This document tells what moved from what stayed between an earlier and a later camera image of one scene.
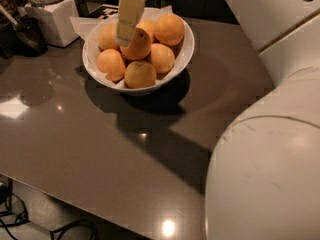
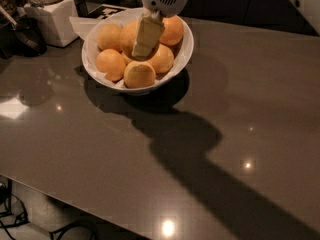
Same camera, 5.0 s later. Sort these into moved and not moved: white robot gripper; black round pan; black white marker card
Moved: white robot gripper
Not moved: black white marker card; black round pan
